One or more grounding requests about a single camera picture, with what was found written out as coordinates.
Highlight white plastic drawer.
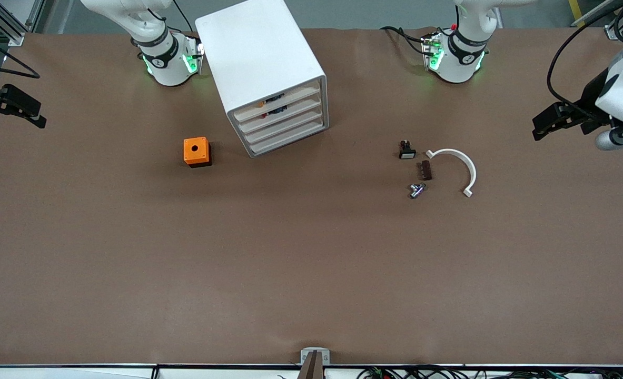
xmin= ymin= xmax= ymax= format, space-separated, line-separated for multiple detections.
xmin=248 ymin=120 xmax=328 ymax=157
xmin=233 ymin=79 xmax=321 ymax=122
xmin=243 ymin=108 xmax=325 ymax=145
xmin=238 ymin=95 xmax=323 ymax=133

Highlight white drawer cabinet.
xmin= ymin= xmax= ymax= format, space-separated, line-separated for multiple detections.
xmin=195 ymin=0 xmax=329 ymax=158

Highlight white semicircular clamp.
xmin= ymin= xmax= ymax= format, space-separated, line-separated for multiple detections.
xmin=426 ymin=148 xmax=477 ymax=198

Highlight orange box with hole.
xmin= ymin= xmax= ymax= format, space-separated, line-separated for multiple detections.
xmin=183 ymin=136 xmax=212 ymax=168

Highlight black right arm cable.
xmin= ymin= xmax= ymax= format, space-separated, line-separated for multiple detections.
xmin=0 ymin=29 xmax=41 ymax=79

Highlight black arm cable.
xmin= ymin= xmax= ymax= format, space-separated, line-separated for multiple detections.
xmin=547 ymin=0 xmax=623 ymax=106
xmin=0 ymin=29 xmax=41 ymax=79

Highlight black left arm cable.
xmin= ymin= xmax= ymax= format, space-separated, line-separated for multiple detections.
xmin=547 ymin=0 xmax=623 ymax=106

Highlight black left base cable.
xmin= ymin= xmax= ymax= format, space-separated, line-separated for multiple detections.
xmin=381 ymin=25 xmax=429 ymax=54

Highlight black base cable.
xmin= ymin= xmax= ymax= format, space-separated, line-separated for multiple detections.
xmin=381 ymin=25 xmax=429 ymax=54
xmin=172 ymin=0 xmax=195 ymax=33

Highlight black right base cable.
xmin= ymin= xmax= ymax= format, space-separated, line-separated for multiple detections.
xmin=172 ymin=0 xmax=195 ymax=33

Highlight black cable bundle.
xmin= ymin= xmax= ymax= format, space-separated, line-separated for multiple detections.
xmin=356 ymin=365 xmax=623 ymax=379

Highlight grey metal bracket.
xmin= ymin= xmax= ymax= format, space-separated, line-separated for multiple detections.
xmin=301 ymin=347 xmax=331 ymax=367

